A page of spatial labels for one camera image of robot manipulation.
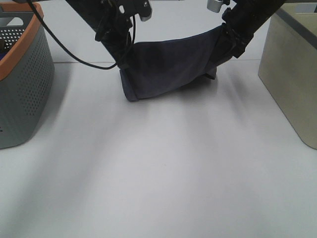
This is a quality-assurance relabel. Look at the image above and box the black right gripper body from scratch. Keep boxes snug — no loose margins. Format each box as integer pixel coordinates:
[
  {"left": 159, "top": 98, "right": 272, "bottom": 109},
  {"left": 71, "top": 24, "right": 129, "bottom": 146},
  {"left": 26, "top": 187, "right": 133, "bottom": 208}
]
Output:
[{"left": 210, "top": 23, "right": 244, "bottom": 67}]

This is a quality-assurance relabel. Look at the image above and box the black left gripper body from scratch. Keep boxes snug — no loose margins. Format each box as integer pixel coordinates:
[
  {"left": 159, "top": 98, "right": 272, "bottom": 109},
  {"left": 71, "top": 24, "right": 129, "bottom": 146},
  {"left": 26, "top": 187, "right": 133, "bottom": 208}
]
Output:
[{"left": 95, "top": 22, "right": 132, "bottom": 69}]

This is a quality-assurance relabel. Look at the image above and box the dark blue-grey towel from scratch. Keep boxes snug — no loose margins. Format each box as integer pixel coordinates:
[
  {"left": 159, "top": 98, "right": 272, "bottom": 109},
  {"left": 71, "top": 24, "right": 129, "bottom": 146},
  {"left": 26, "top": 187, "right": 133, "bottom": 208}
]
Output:
[{"left": 120, "top": 26, "right": 222, "bottom": 102}]

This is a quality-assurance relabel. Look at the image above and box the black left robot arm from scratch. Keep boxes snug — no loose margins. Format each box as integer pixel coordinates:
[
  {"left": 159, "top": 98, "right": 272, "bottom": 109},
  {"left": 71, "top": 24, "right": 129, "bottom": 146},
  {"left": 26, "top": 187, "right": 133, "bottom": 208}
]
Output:
[{"left": 67, "top": 0, "right": 153, "bottom": 69}]

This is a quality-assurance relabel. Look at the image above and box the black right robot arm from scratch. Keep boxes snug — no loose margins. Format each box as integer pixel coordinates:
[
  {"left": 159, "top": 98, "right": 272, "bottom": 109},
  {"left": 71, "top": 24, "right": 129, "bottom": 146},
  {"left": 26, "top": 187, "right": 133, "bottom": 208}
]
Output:
[{"left": 210, "top": 0, "right": 285, "bottom": 66}]

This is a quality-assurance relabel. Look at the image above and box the beige basket grey rim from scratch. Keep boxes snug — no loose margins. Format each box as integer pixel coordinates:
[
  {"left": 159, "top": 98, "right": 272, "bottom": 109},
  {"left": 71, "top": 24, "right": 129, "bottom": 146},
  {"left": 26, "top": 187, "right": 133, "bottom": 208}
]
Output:
[{"left": 258, "top": 0, "right": 317, "bottom": 149}]

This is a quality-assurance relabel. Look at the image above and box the grey perforated basket orange rim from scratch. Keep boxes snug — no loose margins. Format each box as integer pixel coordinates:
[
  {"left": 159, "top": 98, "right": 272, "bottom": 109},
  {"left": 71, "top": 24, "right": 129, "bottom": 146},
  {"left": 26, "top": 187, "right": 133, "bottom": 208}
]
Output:
[{"left": 0, "top": 2, "right": 54, "bottom": 149}]

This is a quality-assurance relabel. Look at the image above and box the dark item inside grey basket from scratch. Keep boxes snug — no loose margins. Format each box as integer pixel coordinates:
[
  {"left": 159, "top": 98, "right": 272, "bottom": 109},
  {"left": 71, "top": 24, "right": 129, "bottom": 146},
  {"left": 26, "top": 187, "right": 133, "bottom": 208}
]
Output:
[{"left": 0, "top": 39, "right": 6, "bottom": 60}]

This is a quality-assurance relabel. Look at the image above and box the black cable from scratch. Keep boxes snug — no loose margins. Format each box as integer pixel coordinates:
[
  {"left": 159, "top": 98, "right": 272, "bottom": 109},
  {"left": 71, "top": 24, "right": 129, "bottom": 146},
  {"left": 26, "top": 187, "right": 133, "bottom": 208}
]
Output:
[{"left": 26, "top": 0, "right": 137, "bottom": 70}]

